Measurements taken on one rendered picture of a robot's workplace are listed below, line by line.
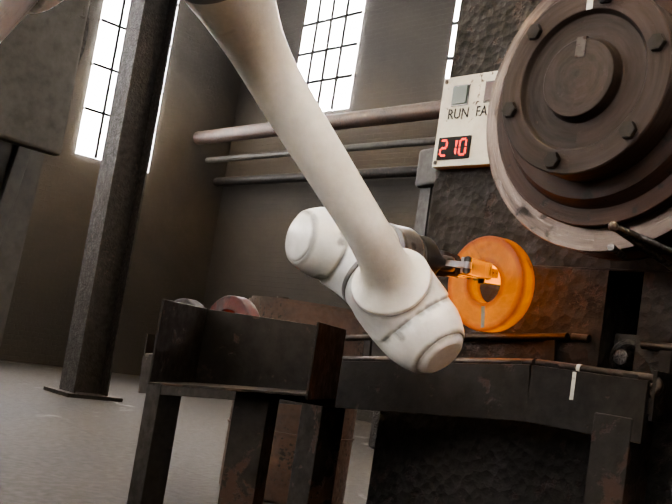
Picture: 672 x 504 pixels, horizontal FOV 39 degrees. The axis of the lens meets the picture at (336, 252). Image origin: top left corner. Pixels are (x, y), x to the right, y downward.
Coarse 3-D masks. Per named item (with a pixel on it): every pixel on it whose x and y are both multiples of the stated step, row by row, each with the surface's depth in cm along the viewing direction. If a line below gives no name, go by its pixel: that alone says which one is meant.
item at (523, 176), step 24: (504, 144) 151; (528, 168) 144; (648, 168) 129; (528, 192) 146; (552, 192) 140; (576, 192) 137; (600, 192) 134; (624, 192) 132; (648, 192) 131; (552, 216) 142; (576, 216) 139; (600, 216) 136; (624, 216) 133
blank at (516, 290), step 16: (480, 240) 155; (496, 240) 152; (464, 256) 157; (480, 256) 154; (496, 256) 152; (512, 256) 149; (512, 272) 149; (528, 272) 148; (448, 288) 158; (464, 288) 156; (512, 288) 148; (528, 288) 148; (464, 304) 155; (480, 304) 153; (496, 304) 150; (512, 304) 148; (528, 304) 149; (464, 320) 155; (480, 320) 152; (496, 320) 150; (512, 320) 149
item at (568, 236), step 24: (552, 0) 152; (528, 24) 155; (504, 72) 157; (504, 168) 153; (504, 192) 152; (528, 216) 147; (648, 216) 132; (552, 240) 143; (576, 240) 140; (600, 240) 137; (624, 240) 134
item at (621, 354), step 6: (618, 348) 144; (624, 348) 144; (630, 348) 144; (618, 354) 144; (624, 354) 143; (630, 354) 143; (618, 360) 144; (624, 360) 143; (630, 360) 143; (618, 366) 144; (624, 366) 143; (630, 366) 143
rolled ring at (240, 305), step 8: (224, 296) 207; (232, 296) 205; (216, 304) 208; (224, 304) 206; (232, 304) 204; (240, 304) 202; (248, 304) 202; (232, 312) 208; (240, 312) 201; (248, 312) 200; (256, 312) 201
